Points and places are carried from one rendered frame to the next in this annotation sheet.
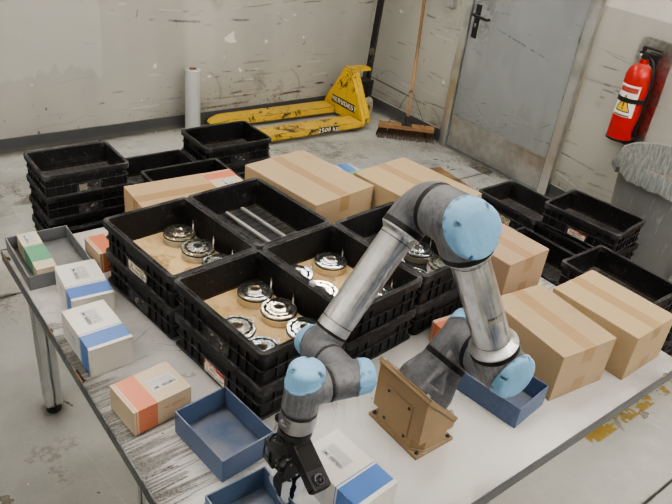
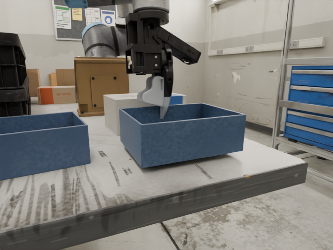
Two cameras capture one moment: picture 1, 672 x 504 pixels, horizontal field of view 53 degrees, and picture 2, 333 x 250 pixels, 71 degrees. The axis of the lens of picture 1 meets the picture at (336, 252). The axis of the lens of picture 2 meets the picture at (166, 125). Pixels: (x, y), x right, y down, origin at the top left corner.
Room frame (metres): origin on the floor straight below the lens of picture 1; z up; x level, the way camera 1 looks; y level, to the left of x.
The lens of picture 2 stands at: (0.81, 0.52, 0.86)
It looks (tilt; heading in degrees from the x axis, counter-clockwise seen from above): 14 degrees down; 288
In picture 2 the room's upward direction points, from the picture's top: straight up
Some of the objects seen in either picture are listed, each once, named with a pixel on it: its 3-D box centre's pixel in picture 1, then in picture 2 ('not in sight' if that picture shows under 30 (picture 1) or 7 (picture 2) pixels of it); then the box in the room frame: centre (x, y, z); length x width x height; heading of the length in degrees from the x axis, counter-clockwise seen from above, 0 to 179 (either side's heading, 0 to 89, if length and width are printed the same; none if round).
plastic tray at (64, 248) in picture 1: (49, 256); not in sight; (1.85, 0.93, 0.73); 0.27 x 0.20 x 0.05; 40
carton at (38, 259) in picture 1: (37, 257); not in sight; (1.82, 0.96, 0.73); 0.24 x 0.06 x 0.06; 39
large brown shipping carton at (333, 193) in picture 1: (306, 198); not in sight; (2.36, 0.14, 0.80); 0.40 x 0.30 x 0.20; 49
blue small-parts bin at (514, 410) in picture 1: (501, 386); not in sight; (1.47, -0.51, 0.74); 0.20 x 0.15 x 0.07; 48
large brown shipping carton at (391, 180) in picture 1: (413, 205); not in sight; (2.41, -0.28, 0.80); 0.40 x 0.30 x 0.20; 48
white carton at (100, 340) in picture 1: (97, 336); not in sight; (1.46, 0.63, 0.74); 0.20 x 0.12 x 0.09; 42
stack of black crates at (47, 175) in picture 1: (80, 200); not in sight; (2.89, 1.27, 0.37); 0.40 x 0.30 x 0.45; 131
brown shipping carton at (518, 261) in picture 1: (491, 256); (11, 82); (2.12, -0.56, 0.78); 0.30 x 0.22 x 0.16; 43
